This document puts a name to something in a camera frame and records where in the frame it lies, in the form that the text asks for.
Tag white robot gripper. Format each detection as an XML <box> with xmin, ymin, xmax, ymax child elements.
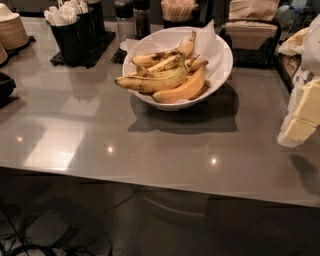
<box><xmin>277</xmin><ymin>14</ymin><xmax>320</xmax><ymax>147</ymax></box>

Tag front right orange banana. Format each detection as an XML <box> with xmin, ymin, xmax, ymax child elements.
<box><xmin>152</xmin><ymin>61</ymin><xmax>208</xmax><ymax>104</ymax></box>

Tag right back small banana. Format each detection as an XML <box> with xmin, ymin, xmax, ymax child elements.
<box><xmin>185</xmin><ymin>56</ymin><xmax>202</xmax><ymax>73</ymax></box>

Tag top back spotted banana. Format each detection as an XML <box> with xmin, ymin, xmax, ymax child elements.
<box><xmin>132</xmin><ymin>31</ymin><xmax>196</xmax><ymax>67</ymax></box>

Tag spotted banana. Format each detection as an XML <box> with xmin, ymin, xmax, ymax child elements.
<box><xmin>115</xmin><ymin>66</ymin><xmax>187</xmax><ymax>93</ymax></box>
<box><xmin>132</xmin><ymin>31</ymin><xmax>196</xmax><ymax>67</ymax></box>

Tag white bowl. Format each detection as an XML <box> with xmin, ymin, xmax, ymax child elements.
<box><xmin>115</xmin><ymin>27</ymin><xmax>233</xmax><ymax>111</ymax></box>

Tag front left spotted banana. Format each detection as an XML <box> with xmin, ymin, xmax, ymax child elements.
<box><xmin>115</xmin><ymin>66</ymin><xmax>187</xmax><ymax>93</ymax></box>

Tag black tea packet rack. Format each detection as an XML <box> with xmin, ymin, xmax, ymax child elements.
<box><xmin>274</xmin><ymin>50</ymin><xmax>313</xmax><ymax>92</ymax></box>

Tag black napkin holder rack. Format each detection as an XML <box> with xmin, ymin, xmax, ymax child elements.
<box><xmin>220</xmin><ymin>18</ymin><xmax>282</xmax><ymax>68</ymax></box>

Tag wooden stirrer holder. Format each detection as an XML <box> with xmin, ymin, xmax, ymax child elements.
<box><xmin>161</xmin><ymin>0</ymin><xmax>200</xmax><ymax>28</ymax></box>

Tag small black mat under shakers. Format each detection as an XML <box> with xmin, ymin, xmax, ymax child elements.
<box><xmin>111</xmin><ymin>48</ymin><xmax>127</xmax><ymax>64</ymax></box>

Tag glass pepper grinder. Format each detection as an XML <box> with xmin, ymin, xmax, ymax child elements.
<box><xmin>133</xmin><ymin>0</ymin><xmax>151</xmax><ymax>39</ymax></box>

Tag glass salt shaker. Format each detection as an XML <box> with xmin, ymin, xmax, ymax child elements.
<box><xmin>113</xmin><ymin>0</ymin><xmax>134</xmax><ymax>43</ymax></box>

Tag black cutlery cup back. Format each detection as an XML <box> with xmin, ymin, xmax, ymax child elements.
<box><xmin>79</xmin><ymin>0</ymin><xmax>105</xmax><ymax>49</ymax></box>

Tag black cutlery cup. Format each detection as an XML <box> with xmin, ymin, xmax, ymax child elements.
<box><xmin>79</xmin><ymin>0</ymin><xmax>105</xmax><ymax>49</ymax></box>
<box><xmin>47</xmin><ymin>21</ymin><xmax>83</xmax><ymax>66</ymax></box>

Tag black cutlery cup front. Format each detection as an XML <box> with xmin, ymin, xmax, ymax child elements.
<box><xmin>47</xmin><ymin>21</ymin><xmax>83</xmax><ymax>66</ymax></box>

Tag white wrapped cutlery bundle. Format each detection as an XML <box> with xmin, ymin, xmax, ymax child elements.
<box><xmin>44</xmin><ymin>0</ymin><xmax>88</xmax><ymax>26</ymax></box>

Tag black object left edge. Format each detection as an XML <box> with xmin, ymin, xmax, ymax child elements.
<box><xmin>0</xmin><ymin>72</ymin><xmax>16</xmax><ymax>100</ymax></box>

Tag stack of paper bowls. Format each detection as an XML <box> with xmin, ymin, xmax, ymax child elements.
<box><xmin>0</xmin><ymin>3</ymin><xmax>29</xmax><ymax>50</ymax></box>

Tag black floor cables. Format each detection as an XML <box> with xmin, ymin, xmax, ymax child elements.
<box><xmin>0</xmin><ymin>196</ymin><xmax>114</xmax><ymax>256</ymax></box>

